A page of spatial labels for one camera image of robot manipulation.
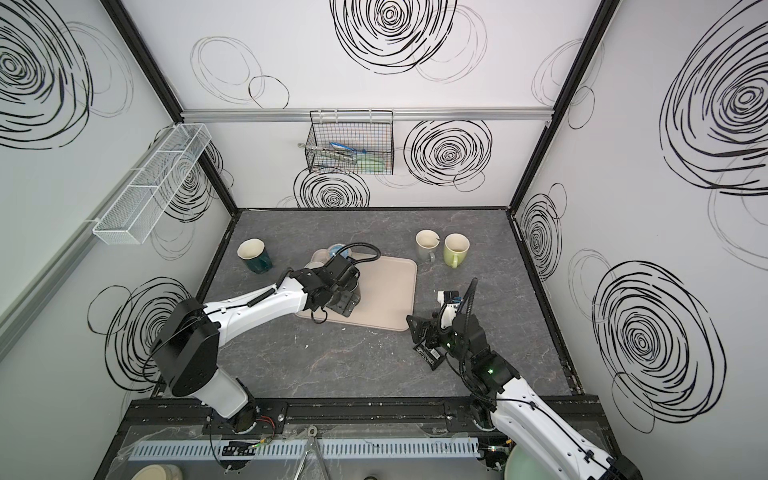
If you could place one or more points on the black wire basket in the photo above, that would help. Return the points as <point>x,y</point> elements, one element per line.
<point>371,130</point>

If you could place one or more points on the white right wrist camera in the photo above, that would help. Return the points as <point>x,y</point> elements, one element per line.
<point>449,303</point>

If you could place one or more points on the black snack packet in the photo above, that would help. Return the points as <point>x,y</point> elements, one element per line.
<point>432,357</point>

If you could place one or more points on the utensils in wire basket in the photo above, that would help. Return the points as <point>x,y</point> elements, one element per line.
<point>339,155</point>

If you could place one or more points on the blue butterfly mug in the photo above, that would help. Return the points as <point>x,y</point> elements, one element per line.
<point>338,248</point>

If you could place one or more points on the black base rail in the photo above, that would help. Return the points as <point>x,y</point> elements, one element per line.
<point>454,414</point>

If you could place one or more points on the white wire shelf basket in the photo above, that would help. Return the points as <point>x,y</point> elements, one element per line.
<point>168,183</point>

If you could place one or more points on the light green mug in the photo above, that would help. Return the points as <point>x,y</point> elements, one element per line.
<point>456,247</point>

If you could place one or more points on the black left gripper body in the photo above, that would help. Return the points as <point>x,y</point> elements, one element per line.
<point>342,283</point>

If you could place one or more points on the beige round object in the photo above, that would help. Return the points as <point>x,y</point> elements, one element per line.
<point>159,472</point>

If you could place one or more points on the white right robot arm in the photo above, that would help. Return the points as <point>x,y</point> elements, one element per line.
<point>504,400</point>

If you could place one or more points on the beige plastic tray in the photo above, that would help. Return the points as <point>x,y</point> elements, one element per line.
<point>387,288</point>

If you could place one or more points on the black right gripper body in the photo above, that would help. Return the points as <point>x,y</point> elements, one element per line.
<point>447,335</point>

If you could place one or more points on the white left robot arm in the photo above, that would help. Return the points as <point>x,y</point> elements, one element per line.
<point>187,347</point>

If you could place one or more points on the grey mug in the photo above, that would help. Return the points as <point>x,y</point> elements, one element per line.
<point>427,242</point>

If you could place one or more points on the light green plate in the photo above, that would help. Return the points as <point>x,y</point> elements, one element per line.
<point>521,466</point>

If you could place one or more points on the cream white mug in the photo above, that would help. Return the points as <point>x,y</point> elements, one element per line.
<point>319,258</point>

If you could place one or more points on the white slotted cable duct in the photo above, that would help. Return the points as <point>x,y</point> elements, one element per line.
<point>335,449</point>

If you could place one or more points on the dark green mug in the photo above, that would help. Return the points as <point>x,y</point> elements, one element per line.
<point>254,255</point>

